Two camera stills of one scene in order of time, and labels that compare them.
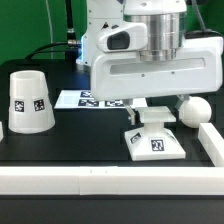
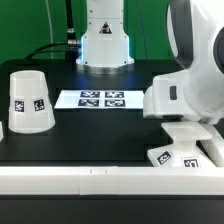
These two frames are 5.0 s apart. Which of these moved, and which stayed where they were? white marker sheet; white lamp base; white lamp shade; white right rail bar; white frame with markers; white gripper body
Moved: white lamp base; white gripper body
Stayed: white frame with markers; white right rail bar; white marker sheet; white lamp shade
